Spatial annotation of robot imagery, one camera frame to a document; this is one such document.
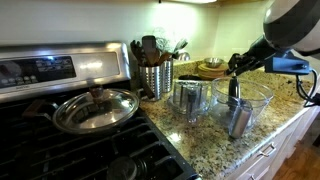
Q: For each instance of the light wooden spoon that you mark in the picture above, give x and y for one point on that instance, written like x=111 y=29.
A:
x=164 y=58

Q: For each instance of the clear food processor bowl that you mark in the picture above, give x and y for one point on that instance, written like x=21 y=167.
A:
x=260 y=96

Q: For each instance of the base cabinet with drawers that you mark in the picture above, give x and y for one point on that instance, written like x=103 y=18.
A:
x=283 y=146

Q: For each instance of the stainless steel gas stove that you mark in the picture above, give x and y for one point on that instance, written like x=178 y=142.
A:
x=50 y=66

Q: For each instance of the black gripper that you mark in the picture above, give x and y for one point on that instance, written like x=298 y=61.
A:
x=263 y=51

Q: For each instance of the narrow perforated steel utensil holder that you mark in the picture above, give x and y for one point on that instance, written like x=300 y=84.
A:
x=167 y=76

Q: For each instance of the wide perforated steel utensil holder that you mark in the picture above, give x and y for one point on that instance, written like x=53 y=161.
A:
x=151 y=81

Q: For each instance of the small steel bowl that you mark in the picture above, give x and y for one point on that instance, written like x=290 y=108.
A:
x=213 y=62

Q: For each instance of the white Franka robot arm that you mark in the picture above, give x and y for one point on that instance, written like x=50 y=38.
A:
x=293 y=23

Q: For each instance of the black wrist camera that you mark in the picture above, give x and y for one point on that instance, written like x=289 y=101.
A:
x=286 y=63

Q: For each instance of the under-cabinet light strip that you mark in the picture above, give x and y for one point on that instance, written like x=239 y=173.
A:
x=193 y=1

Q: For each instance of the dark wooden spatula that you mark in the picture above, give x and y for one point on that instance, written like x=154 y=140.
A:
x=150 y=48

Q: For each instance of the small black skillet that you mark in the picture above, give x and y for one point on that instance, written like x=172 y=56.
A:
x=188 y=77

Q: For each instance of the steel ladle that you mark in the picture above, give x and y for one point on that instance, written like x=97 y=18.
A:
x=184 y=56

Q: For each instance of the steel blade with dark hub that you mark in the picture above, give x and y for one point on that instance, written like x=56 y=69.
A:
x=234 y=90

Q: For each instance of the black slotted utensil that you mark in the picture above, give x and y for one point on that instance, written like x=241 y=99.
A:
x=180 y=45

